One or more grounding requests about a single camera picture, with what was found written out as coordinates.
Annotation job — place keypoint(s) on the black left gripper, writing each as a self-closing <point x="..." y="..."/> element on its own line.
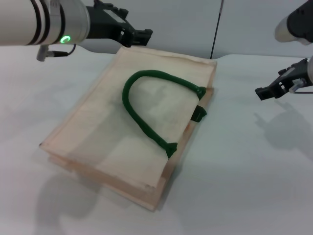
<point x="105" y="24"/>

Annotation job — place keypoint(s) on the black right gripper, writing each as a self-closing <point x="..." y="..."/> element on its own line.
<point x="297" y="71"/>

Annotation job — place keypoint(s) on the right wrist camera housing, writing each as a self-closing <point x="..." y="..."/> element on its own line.
<point x="298" y="22"/>

